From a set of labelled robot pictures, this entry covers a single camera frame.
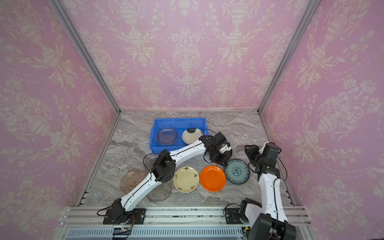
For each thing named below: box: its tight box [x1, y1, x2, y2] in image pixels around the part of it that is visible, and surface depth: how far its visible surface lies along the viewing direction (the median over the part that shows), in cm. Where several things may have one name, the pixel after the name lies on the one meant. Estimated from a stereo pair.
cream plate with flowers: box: [173, 166, 200, 193], surface depth 85 cm
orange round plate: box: [199, 165, 227, 192], surface depth 87 cm
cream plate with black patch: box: [182, 128, 203, 145], surface depth 108 cm
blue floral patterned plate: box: [224, 159, 250, 185], surface depth 89 cm
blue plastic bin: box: [179, 117, 209, 148], surface depth 110 cm
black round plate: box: [212, 149, 233, 167], surface depth 85 cm
